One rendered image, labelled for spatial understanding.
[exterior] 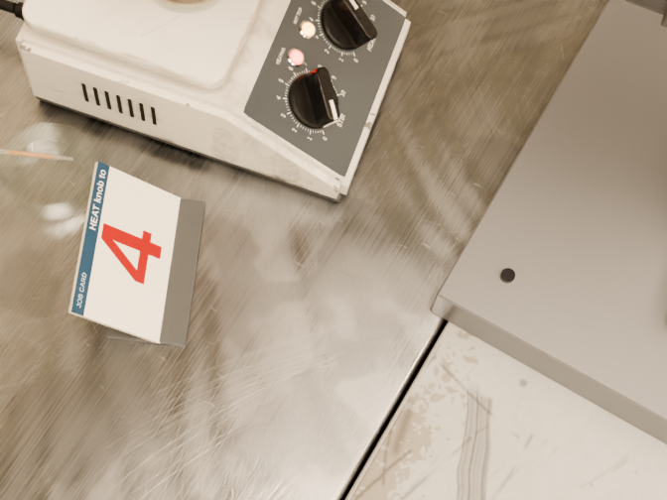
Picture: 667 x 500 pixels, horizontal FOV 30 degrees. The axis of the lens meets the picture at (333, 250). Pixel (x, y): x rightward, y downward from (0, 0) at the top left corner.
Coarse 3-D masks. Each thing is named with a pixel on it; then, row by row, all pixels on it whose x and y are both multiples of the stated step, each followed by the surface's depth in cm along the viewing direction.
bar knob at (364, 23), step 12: (336, 0) 72; (348, 0) 72; (324, 12) 72; (336, 12) 72; (348, 12) 72; (360, 12) 72; (324, 24) 72; (336, 24) 73; (348, 24) 72; (360, 24) 72; (372, 24) 72; (336, 36) 72; (348, 36) 73; (360, 36) 72; (372, 36) 72; (348, 48) 73
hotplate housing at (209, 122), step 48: (288, 0) 72; (384, 0) 75; (48, 48) 69; (48, 96) 73; (96, 96) 71; (144, 96) 69; (192, 96) 68; (240, 96) 69; (192, 144) 73; (240, 144) 71; (288, 144) 70; (336, 192) 72
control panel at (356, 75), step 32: (320, 0) 73; (288, 32) 71; (320, 32) 72; (384, 32) 75; (288, 64) 71; (320, 64) 72; (352, 64) 73; (384, 64) 74; (256, 96) 69; (288, 96) 70; (352, 96) 73; (288, 128) 70; (352, 128) 72; (320, 160) 71
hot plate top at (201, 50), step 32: (32, 0) 68; (64, 0) 68; (96, 0) 68; (128, 0) 68; (224, 0) 69; (256, 0) 69; (64, 32) 67; (96, 32) 67; (128, 32) 67; (160, 32) 68; (192, 32) 68; (224, 32) 68; (160, 64) 67; (192, 64) 67; (224, 64) 67
